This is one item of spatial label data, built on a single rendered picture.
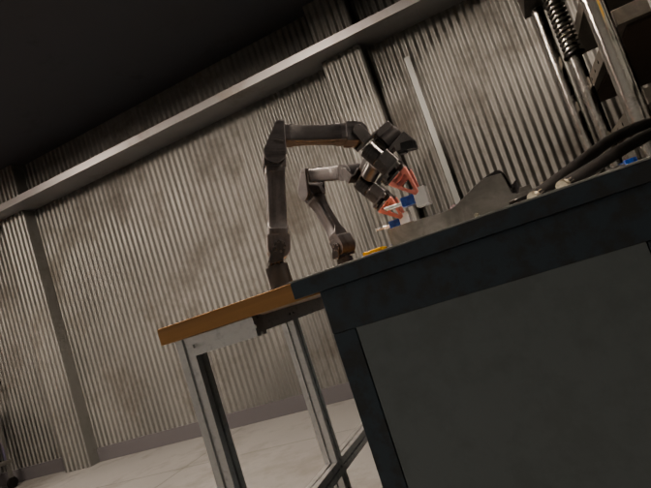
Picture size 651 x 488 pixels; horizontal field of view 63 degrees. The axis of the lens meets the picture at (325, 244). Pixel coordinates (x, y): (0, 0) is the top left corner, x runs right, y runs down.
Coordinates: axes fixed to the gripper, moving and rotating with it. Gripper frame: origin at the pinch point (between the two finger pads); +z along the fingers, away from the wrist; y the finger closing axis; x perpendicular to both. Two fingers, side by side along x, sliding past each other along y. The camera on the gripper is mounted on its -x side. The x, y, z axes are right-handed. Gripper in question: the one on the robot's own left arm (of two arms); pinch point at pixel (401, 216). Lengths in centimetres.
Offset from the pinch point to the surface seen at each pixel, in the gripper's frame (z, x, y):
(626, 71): 26, -73, -6
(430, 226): 12.4, -6.0, -19.1
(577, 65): 7, -85, 70
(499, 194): 22.0, -25.4, -18.9
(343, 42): -136, -42, 166
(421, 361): 35, 7, -80
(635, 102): 34, -67, -7
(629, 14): 16, -88, 0
